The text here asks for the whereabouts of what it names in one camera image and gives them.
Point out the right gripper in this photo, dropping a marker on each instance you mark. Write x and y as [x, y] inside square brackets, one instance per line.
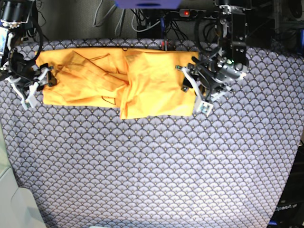
[26, 91]

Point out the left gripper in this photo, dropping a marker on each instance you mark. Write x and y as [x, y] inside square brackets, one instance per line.
[207, 91]

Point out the yellow T-shirt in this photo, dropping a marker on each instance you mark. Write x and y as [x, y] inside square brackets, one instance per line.
[140, 82]

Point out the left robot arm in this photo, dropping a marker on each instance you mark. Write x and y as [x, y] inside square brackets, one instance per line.
[210, 74]

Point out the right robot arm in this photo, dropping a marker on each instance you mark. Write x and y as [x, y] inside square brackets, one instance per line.
[20, 73]

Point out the red black clip marker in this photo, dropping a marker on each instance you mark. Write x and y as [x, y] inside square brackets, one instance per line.
[164, 45]

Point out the black power strip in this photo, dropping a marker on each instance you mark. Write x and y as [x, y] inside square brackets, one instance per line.
[190, 13]

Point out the blue patterned table cloth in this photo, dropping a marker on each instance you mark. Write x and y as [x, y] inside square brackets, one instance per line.
[87, 167]

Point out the blue box at top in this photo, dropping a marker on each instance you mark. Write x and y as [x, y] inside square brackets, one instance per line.
[148, 4]

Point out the white plastic bin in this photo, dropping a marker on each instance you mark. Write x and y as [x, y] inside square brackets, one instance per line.
[18, 208]

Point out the black OpenArm box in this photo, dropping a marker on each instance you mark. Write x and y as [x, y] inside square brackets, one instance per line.
[289, 212]

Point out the blue cable plug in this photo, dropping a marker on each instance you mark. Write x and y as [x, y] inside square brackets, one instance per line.
[162, 22]

